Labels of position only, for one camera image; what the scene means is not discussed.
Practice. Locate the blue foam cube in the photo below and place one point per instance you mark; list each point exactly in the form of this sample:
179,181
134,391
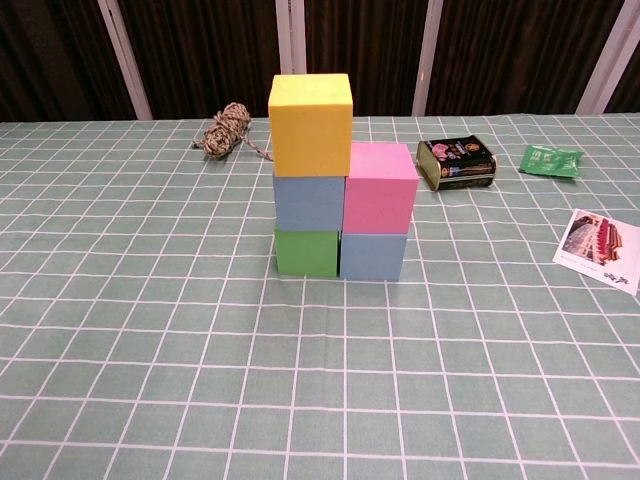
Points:
372,257
307,202

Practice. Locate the pink foam cube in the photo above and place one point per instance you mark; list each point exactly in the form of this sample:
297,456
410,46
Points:
377,195

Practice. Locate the yellow foam cube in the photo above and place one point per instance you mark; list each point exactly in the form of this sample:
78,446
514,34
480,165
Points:
310,135

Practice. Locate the green foam cube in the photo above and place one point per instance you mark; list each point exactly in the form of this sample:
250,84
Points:
306,252

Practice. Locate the black food tin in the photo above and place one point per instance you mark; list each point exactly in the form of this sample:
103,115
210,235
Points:
457,165

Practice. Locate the green checked tablecloth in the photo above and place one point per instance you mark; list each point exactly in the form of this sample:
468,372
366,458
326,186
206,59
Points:
200,350

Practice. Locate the dark pleated curtain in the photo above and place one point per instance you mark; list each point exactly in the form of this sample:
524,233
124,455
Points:
210,50

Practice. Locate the green snack packet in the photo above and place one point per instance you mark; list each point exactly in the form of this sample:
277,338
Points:
550,162

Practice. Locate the white photo postcard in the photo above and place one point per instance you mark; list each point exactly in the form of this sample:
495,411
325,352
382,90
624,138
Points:
597,250

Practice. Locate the white frame post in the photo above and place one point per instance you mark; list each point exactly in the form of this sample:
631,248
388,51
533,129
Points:
429,55
612,55
290,35
125,60

